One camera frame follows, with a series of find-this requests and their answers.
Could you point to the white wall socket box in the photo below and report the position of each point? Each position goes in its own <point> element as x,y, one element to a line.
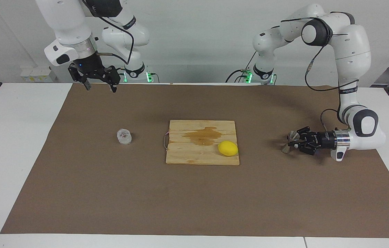
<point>36,75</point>

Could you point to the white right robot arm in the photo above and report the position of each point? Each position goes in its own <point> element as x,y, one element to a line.
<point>67,20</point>

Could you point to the wooden cutting board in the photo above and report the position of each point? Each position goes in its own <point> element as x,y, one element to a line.
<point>187,151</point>

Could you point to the yellow lemon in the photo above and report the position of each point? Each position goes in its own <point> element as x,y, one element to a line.
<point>228,148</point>

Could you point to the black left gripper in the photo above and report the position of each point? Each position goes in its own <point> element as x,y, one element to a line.
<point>323,140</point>

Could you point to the brown paper table mat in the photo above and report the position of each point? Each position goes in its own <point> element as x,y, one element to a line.
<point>111,193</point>

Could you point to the small clear glass cup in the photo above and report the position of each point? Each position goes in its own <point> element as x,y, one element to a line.
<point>124,137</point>

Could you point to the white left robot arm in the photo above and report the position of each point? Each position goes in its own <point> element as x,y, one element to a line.
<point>352,44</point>

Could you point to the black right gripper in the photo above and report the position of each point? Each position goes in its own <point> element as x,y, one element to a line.
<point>89,63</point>

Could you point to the steel double jigger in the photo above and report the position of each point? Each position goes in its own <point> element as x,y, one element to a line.
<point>285,148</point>

